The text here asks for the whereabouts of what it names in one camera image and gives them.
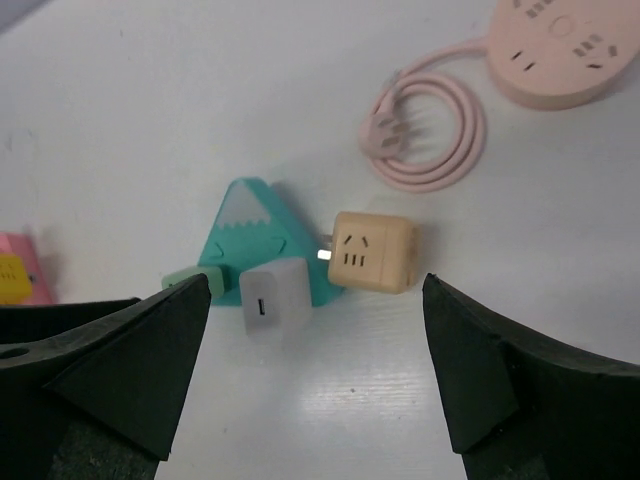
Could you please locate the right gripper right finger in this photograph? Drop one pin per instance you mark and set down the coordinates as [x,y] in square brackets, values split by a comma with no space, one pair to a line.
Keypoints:
[521,405]

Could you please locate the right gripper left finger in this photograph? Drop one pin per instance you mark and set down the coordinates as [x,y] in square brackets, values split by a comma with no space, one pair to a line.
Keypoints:
[96,390]

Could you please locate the yellow cube power socket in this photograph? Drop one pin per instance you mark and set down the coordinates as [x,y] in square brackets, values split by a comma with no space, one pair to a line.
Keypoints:
[15,284]

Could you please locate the pink triangular power strip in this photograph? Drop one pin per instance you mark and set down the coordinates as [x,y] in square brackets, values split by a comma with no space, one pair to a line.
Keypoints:
[22,246]

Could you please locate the beige plug adapter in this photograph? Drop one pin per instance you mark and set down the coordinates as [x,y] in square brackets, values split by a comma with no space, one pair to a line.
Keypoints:
[372,252]

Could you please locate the white plug adapter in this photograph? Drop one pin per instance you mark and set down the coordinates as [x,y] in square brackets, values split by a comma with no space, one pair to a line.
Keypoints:
[276,302]

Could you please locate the teal triangular power strip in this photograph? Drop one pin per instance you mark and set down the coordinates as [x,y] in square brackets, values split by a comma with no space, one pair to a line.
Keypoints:
[254,226]

